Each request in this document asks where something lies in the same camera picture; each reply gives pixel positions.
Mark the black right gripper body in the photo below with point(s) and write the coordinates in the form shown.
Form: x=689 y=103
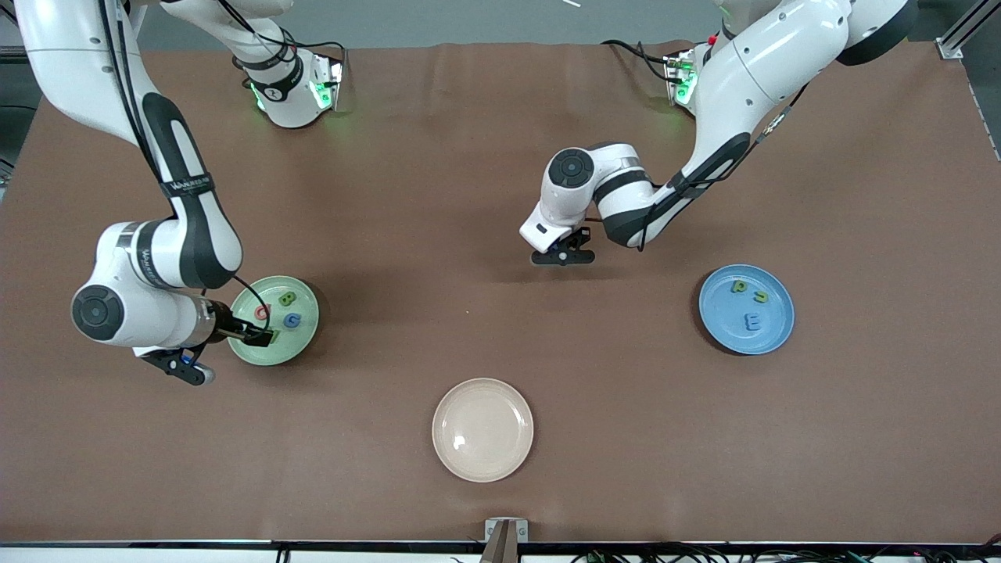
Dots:
x=228 y=327

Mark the blue plate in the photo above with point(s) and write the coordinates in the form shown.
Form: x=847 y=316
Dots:
x=774 y=328

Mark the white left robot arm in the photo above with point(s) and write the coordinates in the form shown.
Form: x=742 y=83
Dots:
x=766 y=70

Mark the green plate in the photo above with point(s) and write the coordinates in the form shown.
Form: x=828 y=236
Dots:
x=301 y=344

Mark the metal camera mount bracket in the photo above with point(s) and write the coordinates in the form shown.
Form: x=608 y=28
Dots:
x=506 y=536

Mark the beige plate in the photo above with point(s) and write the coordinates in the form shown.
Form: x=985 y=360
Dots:
x=482 y=430

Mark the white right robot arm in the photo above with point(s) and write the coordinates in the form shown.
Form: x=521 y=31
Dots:
x=70 y=70

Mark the aluminium frame profile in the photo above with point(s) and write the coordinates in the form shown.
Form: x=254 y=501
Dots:
x=950 y=48

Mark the blue letter E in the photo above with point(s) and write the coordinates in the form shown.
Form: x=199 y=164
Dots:
x=752 y=321

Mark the brown table mat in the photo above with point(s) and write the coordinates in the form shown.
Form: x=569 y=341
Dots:
x=547 y=469

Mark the blue letter G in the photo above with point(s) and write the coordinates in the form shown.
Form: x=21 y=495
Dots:
x=287 y=320

